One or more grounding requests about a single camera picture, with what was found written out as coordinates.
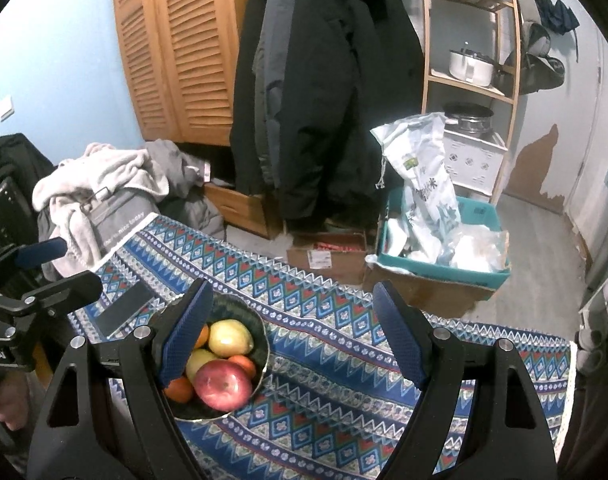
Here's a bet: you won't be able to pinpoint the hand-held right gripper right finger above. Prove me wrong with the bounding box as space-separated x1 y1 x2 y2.
372 281 557 480

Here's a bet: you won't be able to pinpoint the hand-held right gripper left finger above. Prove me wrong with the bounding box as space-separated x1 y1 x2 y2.
26 277 215 480

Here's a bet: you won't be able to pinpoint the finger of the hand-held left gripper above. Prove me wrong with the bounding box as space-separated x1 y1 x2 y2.
0 236 69 286
14 271 104 321

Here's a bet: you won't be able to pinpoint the yellow pear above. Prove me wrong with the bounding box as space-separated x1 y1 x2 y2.
208 319 255 359
185 349 219 383

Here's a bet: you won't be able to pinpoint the small orange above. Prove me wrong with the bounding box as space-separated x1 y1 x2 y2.
228 355 257 380
164 376 195 404

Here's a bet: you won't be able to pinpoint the bright red apple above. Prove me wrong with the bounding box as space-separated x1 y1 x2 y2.
193 359 253 412

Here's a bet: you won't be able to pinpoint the glass bowl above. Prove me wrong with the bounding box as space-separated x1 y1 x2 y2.
154 292 271 422

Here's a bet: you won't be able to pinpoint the person's left hand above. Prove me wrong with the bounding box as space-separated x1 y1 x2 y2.
0 372 34 433

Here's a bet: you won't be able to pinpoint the large cardboard box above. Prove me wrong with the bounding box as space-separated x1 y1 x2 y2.
363 257 487 320

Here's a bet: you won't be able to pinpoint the black phone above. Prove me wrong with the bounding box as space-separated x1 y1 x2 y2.
92 280 157 338

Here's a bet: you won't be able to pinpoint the teal plastic bin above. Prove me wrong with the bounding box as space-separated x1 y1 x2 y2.
375 195 512 288

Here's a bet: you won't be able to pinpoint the patterned blue tablecloth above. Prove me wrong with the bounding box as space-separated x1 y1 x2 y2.
66 212 577 480

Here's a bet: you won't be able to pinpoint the black bag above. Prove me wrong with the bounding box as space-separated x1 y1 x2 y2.
0 132 57 256

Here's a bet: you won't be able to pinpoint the small cardboard box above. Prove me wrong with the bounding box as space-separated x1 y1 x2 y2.
285 231 369 286

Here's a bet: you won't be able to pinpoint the pile of clothes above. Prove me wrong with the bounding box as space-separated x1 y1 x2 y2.
32 142 169 271

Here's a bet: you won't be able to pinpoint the red packets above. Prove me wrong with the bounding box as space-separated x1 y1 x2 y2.
311 241 365 252

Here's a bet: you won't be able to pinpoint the clear plastic bags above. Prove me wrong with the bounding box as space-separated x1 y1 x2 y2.
436 227 510 271

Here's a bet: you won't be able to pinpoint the wooden drawer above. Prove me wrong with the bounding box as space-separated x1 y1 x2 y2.
204 182 279 240

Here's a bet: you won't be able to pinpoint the grey hoodie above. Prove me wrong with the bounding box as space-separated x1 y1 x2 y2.
144 139 227 241

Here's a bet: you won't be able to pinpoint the white rice bag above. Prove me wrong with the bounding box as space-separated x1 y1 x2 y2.
370 111 462 263

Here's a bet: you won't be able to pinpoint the group of shoes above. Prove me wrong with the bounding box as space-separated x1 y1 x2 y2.
576 277 608 373

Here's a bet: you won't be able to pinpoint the white perforated box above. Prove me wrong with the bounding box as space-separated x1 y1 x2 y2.
441 127 509 196

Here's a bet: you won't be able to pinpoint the metal steamer pot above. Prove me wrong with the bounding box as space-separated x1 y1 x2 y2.
444 102 495 137

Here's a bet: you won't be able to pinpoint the wooden louvered wardrobe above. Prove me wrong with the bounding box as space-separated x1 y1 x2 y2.
111 0 279 148

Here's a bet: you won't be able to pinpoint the wooden shelf rack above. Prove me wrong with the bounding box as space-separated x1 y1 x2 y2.
419 0 522 206

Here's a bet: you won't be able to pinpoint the black hanging jacket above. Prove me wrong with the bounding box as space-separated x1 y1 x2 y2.
230 0 425 233

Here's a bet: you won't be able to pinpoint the white cooking pot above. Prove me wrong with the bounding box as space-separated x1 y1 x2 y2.
449 49 505 88

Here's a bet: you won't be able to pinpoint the grey hanging jacket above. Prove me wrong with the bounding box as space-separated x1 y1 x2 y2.
253 0 305 188

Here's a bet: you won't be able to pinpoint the white door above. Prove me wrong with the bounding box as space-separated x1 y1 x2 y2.
559 10 608 266

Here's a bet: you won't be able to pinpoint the olive hanging bag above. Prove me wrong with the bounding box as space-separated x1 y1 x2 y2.
504 22 566 96

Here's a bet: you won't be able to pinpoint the dark blue umbrella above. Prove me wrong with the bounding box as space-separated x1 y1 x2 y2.
534 0 581 36

